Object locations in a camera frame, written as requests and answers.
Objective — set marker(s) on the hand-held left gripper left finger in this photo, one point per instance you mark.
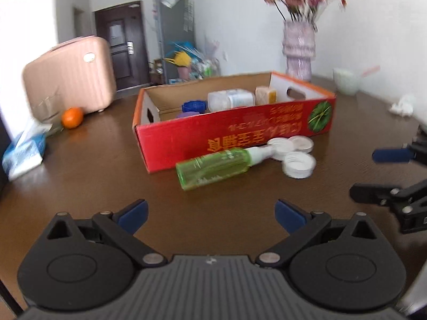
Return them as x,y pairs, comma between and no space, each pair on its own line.
135,215

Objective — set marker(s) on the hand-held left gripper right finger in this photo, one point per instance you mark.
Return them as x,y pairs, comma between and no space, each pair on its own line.
288,215

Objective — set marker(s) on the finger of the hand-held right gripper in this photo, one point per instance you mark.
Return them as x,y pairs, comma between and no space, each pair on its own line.
370,193
392,155

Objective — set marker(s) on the white ribbed jar lid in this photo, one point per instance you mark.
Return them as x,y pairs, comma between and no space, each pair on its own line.
298,166

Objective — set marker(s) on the green plastic bottle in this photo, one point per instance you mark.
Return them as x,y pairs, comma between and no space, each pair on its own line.
213,168

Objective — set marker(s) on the red cardboard box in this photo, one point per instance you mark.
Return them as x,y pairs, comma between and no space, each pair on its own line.
233,130

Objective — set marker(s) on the purple plastic piece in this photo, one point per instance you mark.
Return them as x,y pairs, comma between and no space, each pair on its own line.
186,115

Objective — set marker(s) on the blue bottle cap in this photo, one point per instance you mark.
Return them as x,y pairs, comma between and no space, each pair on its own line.
193,106

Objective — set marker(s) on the white plastic bottle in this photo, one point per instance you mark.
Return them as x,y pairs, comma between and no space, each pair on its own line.
230,100

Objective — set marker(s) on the crumpled white tissue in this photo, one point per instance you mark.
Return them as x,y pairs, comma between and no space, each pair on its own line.
402,106

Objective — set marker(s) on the pale green bowl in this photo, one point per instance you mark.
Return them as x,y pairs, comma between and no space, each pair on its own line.
346,81

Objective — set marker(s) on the pink spoon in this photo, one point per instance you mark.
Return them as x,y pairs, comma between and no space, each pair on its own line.
370,70

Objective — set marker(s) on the orange fruit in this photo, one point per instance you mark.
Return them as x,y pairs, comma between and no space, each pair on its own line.
72,118

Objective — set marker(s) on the blue tissue pack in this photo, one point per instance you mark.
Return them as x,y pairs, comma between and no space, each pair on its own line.
23,153

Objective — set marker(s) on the clear glass cup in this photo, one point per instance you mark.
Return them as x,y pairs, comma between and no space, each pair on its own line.
46,110

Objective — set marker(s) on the pale purple vase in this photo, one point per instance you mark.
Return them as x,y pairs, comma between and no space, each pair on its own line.
298,50

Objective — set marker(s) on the pink suitcase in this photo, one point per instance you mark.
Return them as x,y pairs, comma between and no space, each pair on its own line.
70,73

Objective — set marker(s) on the dark brown door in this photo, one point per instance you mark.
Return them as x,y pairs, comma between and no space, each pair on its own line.
120,56

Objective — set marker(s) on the yellow plastic item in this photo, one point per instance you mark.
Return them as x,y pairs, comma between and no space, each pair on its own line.
178,59

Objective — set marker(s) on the paper notice on door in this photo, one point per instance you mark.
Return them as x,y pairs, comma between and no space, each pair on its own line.
116,32

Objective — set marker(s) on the grey refrigerator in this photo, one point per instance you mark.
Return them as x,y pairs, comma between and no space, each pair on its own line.
173,30

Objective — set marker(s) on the white folded umbrella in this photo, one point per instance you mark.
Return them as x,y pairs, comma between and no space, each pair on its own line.
189,10

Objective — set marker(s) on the paper note on refrigerator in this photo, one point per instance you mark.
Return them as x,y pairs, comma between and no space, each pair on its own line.
168,0

